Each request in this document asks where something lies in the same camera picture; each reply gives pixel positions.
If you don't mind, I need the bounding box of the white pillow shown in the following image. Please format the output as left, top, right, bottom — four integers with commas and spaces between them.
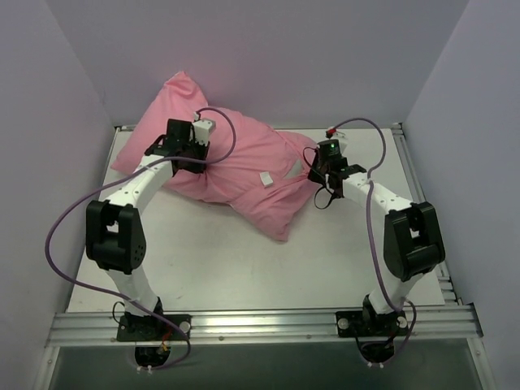
284, 159, 306, 180

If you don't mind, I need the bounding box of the pink floral pillowcase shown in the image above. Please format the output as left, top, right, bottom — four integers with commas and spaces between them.
111, 71, 318, 241

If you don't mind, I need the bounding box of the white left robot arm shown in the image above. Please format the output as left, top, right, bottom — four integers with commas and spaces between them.
86, 119, 215, 340

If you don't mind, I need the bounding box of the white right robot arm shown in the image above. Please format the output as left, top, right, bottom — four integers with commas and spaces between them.
308, 139, 445, 336

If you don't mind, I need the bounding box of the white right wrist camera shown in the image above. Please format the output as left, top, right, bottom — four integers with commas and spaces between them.
325, 128, 348, 150

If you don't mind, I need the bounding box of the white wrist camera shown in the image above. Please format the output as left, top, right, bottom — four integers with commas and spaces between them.
192, 114, 215, 146
325, 128, 348, 150

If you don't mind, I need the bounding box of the black short right cable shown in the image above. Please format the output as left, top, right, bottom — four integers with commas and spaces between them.
303, 146, 345, 211

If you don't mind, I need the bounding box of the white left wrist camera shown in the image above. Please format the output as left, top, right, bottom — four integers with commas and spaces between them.
192, 114, 215, 146

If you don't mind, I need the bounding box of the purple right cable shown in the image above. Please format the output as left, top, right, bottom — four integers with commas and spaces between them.
331, 117, 418, 350

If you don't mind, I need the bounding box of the purple cable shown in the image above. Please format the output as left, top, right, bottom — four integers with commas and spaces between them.
331, 117, 418, 350
44, 106, 238, 370

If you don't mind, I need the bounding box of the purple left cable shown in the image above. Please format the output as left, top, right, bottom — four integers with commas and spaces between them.
44, 106, 238, 370

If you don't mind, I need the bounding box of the aluminium back rail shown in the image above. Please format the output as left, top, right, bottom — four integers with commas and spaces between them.
115, 121, 404, 132

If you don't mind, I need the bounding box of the aluminium rail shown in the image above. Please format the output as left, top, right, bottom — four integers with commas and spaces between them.
392, 123, 464, 306
115, 121, 404, 132
47, 305, 483, 347

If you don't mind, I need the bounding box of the aluminium right side rail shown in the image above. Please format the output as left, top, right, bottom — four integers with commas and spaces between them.
392, 123, 464, 306

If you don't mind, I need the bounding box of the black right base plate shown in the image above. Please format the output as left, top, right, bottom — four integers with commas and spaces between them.
335, 306, 410, 362

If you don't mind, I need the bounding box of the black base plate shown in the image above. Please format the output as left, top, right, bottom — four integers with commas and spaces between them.
335, 306, 410, 362
116, 308, 193, 369

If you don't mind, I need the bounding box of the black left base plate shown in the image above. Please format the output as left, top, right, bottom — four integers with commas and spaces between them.
116, 308, 193, 369

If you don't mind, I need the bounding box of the aluminium front rail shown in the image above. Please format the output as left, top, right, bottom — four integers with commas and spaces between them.
47, 305, 483, 347

